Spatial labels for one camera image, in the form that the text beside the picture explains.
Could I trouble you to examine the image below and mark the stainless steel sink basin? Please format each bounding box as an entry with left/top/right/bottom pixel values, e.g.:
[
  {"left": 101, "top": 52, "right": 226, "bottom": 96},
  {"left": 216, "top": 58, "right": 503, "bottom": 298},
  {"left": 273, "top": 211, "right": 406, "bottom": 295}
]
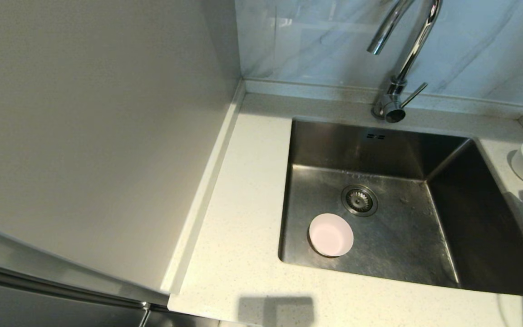
[{"left": 278, "top": 119, "right": 523, "bottom": 298}]

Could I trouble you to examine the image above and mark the tall white side panel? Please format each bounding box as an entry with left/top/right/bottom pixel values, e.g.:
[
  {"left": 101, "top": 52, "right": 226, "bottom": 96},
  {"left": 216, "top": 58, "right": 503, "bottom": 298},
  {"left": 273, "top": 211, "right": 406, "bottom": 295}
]
[{"left": 0, "top": 0, "right": 247, "bottom": 294}]

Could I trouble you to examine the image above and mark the stainless steel refrigerator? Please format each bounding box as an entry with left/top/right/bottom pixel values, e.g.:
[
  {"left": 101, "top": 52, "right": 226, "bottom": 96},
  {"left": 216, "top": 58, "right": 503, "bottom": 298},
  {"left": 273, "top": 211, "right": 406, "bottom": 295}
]
[{"left": 0, "top": 220, "right": 219, "bottom": 327}]

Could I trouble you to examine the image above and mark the chrome gooseneck faucet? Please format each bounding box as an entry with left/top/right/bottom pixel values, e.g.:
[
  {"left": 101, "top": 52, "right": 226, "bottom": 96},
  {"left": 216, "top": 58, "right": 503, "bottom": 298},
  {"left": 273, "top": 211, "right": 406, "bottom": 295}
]
[{"left": 367, "top": 0, "right": 444, "bottom": 124}]

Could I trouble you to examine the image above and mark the round metal drain strainer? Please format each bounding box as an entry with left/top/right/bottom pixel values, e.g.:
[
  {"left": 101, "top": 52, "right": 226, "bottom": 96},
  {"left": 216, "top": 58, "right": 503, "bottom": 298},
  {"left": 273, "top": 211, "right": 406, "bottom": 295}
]
[{"left": 340, "top": 184, "right": 379, "bottom": 218}]

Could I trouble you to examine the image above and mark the pink ceramic bowl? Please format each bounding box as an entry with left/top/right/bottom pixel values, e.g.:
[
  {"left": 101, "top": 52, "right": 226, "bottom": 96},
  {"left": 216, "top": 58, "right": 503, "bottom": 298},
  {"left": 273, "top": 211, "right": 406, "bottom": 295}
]
[{"left": 308, "top": 213, "right": 355, "bottom": 258}]

